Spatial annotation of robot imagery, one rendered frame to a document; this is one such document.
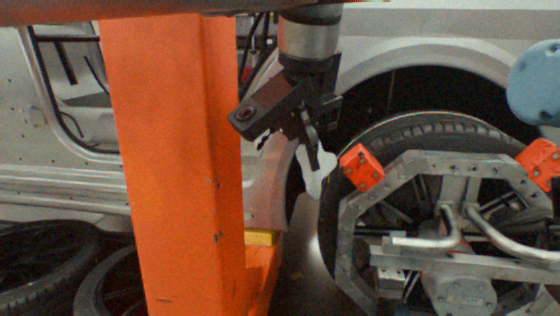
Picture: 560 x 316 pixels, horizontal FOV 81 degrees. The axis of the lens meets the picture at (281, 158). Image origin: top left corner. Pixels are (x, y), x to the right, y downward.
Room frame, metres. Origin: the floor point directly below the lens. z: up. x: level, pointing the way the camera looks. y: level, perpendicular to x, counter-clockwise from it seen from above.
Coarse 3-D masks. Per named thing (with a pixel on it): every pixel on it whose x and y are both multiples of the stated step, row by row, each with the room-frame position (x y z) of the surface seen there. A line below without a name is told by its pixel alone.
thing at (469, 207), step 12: (468, 180) 0.69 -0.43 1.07; (480, 180) 0.68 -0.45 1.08; (468, 192) 0.69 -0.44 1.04; (468, 204) 0.68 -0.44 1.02; (468, 216) 0.66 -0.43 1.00; (480, 216) 0.63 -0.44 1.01; (480, 228) 0.60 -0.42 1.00; (492, 228) 0.58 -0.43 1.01; (492, 240) 0.56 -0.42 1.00; (504, 240) 0.54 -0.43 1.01; (516, 252) 0.52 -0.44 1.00; (528, 252) 0.51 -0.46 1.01; (540, 252) 0.50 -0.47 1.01; (552, 252) 0.50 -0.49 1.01
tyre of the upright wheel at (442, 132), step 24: (384, 120) 0.99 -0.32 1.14; (408, 120) 0.89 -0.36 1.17; (432, 120) 0.85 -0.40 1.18; (456, 120) 0.84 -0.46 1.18; (384, 144) 0.81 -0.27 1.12; (408, 144) 0.80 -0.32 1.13; (432, 144) 0.79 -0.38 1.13; (456, 144) 0.78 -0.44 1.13; (480, 144) 0.77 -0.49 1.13; (504, 144) 0.76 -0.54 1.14; (336, 168) 0.90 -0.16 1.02; (336, 192) 0.83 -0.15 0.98; (336, 216) 0.82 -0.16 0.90; (336, 240) 0.82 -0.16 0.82; (432, 312) 0.78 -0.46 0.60
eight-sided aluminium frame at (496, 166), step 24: (384, 168) 0.78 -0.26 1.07; (408, 168) 0.71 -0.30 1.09; (432, 168) 0.71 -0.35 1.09; (456, 168) 0.70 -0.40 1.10; (480, 168) 0.69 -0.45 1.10; (504, 168) 0.68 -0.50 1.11; (360, 192) 0.77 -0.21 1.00; (384, 192) 0.73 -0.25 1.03; (528, 192) 0.67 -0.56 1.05; (552, 240) 0.67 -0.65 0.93; (336, 264) 0.74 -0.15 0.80; (360, 288) 0.74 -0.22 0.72; (528, 288) 0.69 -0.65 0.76; (504, 312) 0.68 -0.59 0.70; (528, 312) 0.66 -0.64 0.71
